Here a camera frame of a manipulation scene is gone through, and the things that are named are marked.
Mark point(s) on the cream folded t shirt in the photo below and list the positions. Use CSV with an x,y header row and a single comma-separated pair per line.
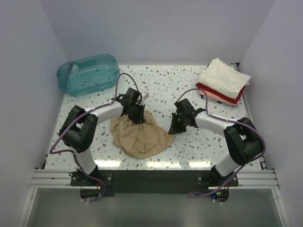
x,y
223,78

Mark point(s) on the red folded t shirt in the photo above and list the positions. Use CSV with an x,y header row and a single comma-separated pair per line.
x,y
204,87

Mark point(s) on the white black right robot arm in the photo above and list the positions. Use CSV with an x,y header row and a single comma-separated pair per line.
x,y
243,141

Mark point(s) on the aluminium front rail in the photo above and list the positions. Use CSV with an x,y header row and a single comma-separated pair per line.
x,y
245,179

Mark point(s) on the beige t shirt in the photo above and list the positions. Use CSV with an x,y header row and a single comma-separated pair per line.
x,y
139,141

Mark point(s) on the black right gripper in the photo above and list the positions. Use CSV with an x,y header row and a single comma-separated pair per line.
x,y
179,121

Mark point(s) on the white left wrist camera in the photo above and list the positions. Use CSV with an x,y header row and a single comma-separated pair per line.
x,y
143,97

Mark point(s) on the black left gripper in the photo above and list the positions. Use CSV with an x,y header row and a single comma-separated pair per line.
x,y
136,116

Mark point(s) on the teal transparent plastic bin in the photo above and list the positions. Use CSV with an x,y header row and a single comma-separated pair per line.
x,y
88,75

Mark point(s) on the pink folded t shirt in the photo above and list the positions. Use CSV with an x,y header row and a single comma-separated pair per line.
x,y
220,99

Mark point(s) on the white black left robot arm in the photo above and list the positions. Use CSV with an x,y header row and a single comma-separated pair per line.
x,y
79,129

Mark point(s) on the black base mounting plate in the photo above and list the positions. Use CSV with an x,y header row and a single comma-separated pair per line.
x,y
153,182

